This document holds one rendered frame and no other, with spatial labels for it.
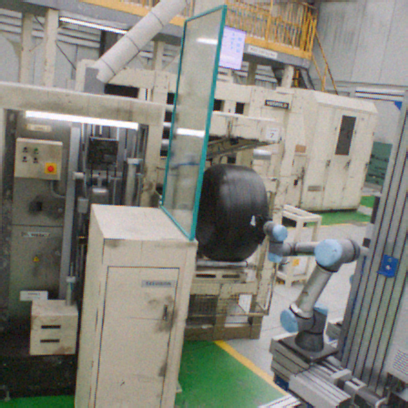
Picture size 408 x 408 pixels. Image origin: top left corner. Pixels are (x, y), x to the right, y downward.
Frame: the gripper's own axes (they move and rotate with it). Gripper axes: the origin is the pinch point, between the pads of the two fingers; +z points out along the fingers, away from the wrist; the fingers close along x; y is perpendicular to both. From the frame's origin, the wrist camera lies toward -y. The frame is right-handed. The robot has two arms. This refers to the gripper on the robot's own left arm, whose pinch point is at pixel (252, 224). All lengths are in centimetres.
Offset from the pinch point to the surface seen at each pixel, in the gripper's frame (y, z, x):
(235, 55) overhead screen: 171, 394, -131
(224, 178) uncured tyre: 23.3, 13.3, 15.3
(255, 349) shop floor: -114, 76, -54
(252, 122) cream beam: 59, 43, -11
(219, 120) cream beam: 58, 43, 12
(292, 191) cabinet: -16, 435, -276
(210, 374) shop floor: -117, 46, -6
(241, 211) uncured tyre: 6.6, 1.6, 7.1
